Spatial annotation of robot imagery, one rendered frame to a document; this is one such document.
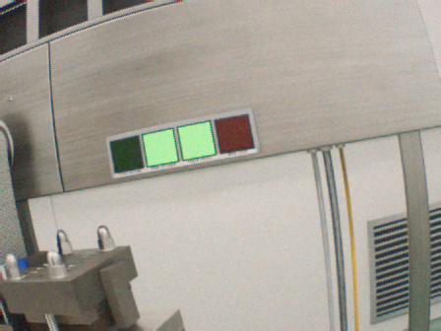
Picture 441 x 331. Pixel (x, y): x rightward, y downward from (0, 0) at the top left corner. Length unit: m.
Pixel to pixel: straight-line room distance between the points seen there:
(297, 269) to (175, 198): 0.58
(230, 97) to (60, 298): 0.51
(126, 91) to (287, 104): 0.27
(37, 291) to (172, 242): 2.74
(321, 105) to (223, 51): 0.18
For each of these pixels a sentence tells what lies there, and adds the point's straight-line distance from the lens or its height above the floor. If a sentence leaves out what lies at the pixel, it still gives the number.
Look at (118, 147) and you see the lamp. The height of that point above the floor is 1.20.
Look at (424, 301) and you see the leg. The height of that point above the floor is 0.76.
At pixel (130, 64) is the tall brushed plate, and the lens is 1.67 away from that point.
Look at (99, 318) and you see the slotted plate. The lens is 1.48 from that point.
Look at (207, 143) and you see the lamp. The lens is 1.63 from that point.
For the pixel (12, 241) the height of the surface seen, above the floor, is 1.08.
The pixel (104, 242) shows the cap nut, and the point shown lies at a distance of 1.68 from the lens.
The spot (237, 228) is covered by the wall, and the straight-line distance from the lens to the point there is 4.03.
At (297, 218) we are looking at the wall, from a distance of 3.99.
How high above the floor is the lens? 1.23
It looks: 3 degrees down
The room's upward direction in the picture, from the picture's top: 11 degrees counter-clockwise
